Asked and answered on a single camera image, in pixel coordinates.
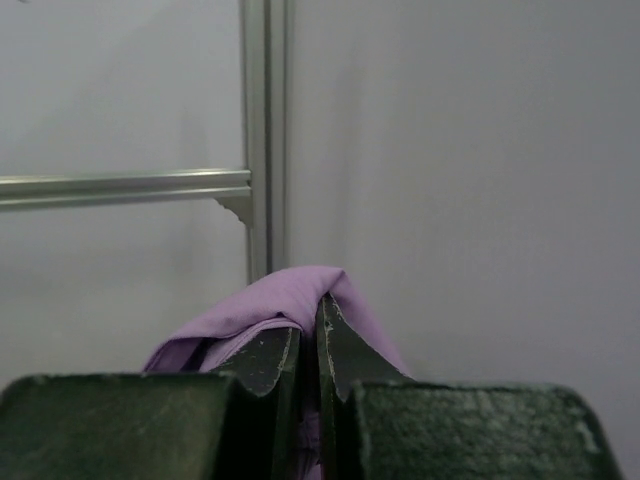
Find purple trousers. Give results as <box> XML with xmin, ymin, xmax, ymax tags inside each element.
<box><xmin>141</xmin><ymin>265</ymin><xmax>414</xmax><ymax>480</ymax></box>

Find aluminium hanging rail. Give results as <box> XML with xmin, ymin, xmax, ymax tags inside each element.
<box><xmin>1</xmin><ymin>169</ymin><xmax>251</xmax><ymax>211</ymax></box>

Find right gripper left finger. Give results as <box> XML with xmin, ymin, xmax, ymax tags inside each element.
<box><xmin>1</xmin><ymin>328</ymin><xmax>300</xmax><ymax>479</ymax></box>

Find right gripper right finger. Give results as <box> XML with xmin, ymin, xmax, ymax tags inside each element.
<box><xmin>316</xmin><ymin>296</ymin><xmax>622</xmax><ymax>479</ymax></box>

